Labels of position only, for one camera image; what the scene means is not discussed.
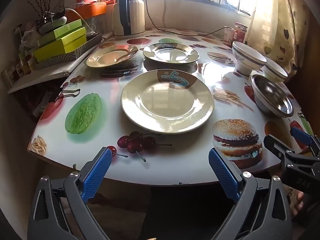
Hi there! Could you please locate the lower lime green box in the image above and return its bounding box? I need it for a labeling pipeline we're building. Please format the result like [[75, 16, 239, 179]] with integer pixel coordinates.
[[33, 27, 87, 62]]

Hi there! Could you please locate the red-lidded sauce jar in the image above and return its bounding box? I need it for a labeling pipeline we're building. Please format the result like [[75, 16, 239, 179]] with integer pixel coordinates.
[[233, 22, 247, 43]]

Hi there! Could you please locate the large white blue-striped bowl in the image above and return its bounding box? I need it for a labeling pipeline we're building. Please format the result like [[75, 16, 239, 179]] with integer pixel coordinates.
[[232, 41, 267, 76]]

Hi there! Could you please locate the white side shelf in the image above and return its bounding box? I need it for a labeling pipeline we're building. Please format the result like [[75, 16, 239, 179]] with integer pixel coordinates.
[[8, 33, 112, 94]]

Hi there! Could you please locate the black binder clip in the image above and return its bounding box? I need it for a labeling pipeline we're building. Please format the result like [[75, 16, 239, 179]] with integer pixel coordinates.
[[55, 82, 81, 101]]

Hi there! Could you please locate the cream electric kettle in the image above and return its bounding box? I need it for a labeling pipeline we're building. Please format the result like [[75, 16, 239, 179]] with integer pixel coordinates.
[[111, 0, 145, 39]]

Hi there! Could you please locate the chevron patterned tray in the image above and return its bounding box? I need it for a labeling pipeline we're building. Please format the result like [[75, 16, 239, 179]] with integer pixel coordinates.
[[35, 34, 103, 70]]

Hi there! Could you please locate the cream plate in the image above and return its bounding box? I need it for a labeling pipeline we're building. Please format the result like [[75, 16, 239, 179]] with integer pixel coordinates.
[[143, 42, 200, 64], [120, 69, 214, 134], [86, 45, 139, 68]]

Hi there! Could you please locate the stainless steel bowl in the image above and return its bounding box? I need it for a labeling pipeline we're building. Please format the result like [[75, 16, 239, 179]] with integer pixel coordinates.
[[251, 74, 294, 118]]

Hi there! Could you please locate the white small container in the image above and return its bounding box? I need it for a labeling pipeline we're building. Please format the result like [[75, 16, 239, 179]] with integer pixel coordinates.
[[223, 27, 235, 43]]

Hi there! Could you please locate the upper green box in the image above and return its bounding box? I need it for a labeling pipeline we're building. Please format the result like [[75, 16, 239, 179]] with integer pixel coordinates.
[[37, 19, 82, 47]]

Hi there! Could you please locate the fruit printed tablecloth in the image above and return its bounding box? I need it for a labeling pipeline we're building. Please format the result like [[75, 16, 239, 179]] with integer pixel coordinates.
[[27, 28, 315, 186]]

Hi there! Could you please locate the black power cable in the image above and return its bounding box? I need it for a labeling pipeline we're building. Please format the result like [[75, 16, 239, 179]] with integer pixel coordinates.
[[142, 0, 232, 37]]

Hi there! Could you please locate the small white blue-striped bowl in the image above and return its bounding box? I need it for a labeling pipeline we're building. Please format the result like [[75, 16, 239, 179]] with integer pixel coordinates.
[[262, 57, 288, 83]]

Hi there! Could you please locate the heart patterned curtain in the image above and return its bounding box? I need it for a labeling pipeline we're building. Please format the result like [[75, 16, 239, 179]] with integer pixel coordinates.
[[245, 0, 310, 79]]

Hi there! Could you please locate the grey oval device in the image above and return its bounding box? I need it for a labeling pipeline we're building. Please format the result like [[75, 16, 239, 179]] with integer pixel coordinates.
[[39, 16, 67, 35]]

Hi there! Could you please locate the orange box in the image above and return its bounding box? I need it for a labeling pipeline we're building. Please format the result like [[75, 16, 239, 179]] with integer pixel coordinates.
[[65, 2, 107, 23]]

